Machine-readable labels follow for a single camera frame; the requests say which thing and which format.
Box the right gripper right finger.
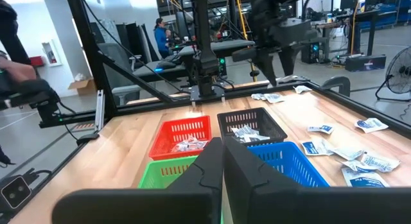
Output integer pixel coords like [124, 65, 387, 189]
[223, 137, 299, 224]

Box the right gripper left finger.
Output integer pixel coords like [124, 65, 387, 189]
[168, 137, 224, 224]

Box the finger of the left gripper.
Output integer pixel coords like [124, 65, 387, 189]
[253, 53, 277, 87]
[278, 49, 297, 76]

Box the yellow rod with black knob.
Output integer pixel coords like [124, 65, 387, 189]
[235, 0, 258, 83]

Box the floor computer with lights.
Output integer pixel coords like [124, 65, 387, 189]
[301, 40, 321, 65]

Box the black desk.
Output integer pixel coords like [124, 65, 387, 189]
[133, 39, 258, 82]

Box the blue plastic basket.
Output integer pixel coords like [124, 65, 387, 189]
[247, 141, 331, 188]

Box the green plastic basket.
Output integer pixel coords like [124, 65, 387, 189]
[137, 155, 198, 189]

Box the black table clamp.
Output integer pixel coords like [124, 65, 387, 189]
[320, 76, 351, 98]

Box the black plastic basket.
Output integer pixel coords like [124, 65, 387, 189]
[216, 107, 289, 147]

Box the red plastic basket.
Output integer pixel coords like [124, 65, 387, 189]
[148, 115, 213, 161]

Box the white alcohol pad packet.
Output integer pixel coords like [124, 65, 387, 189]
[341, 167, 391, 188]
[341, 159, 367, 172]
[307, 124, 335, 135]
[329, 146, 365, 161]
[360, 152, 401, 173]
[300, 139, 335, 157]
[354, 117, 389, 134]

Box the black equipment case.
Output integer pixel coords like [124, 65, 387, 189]
[345, 54, 387, 73]

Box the black background workbench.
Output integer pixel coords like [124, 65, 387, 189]
[316, 8, 399, 56]

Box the black floor fan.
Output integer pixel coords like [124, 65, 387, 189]
[374, 46, 411, 102]

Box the grey office chair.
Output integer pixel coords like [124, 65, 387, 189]
[96, 42, 144, 106]

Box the cardboard box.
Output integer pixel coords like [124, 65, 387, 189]
[67, 78, 97, 96]

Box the fire extinguisher cabinet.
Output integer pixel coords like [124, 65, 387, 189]
[41, 40, 62, 67]

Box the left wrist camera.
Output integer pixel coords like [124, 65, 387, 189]
[278, 17, 319, 44]

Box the silver aluminium bracket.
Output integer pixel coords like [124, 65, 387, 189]
[94, 89, 106, 132]

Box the table-level camera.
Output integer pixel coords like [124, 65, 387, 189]
[0, 174, 33, 214]

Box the red wall box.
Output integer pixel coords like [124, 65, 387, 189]
[29, 55, 45, 67]

